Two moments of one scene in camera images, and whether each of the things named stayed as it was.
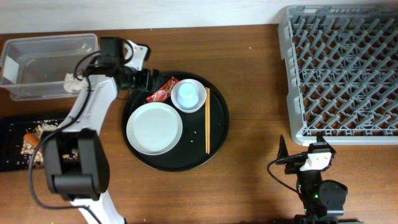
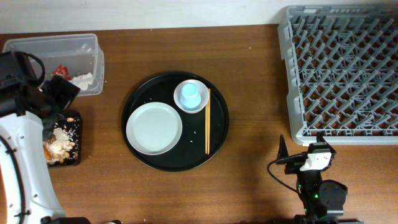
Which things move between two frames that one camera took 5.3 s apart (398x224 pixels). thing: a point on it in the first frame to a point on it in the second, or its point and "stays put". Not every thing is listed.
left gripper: x=144 y=82 to x=64 y=89
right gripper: x=294 y=165 stays put
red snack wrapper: x=161 y=94 to x=62 y=70
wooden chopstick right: x=208 y=103 stays put
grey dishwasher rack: x=341 y=63 stays put
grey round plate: x=153 y=128 stays put
